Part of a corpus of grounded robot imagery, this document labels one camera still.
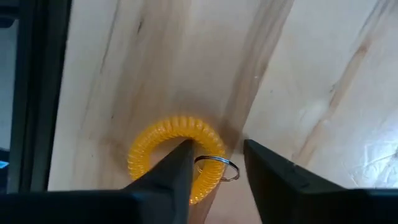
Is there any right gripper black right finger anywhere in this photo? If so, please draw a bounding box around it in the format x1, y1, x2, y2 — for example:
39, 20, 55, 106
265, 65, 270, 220
244, 139, 346, 224

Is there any yellow coil wrist keychain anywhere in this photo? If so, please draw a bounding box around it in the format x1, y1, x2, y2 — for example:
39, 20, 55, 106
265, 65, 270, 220
127, 115, 241, 206

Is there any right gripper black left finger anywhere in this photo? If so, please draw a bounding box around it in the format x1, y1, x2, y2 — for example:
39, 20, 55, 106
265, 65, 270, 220
123, 139, 195, 224

